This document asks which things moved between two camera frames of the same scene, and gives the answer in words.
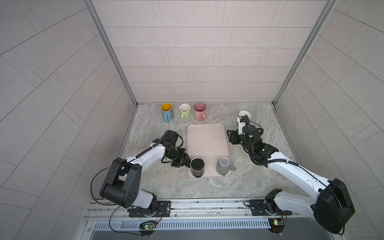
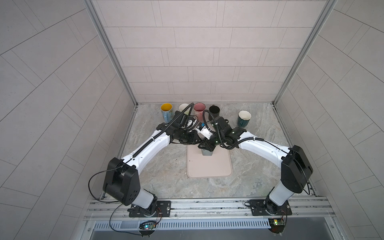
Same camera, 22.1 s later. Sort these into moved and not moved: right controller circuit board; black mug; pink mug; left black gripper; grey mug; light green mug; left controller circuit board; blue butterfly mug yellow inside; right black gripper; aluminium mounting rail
Moved: black mug; left black gripper; grey mug; right black gripper
Not moved: light green mug; blue butterfly mug yellow inside; pink mug; right controller circuit board; left controller circuit board; aluminium mounting rail
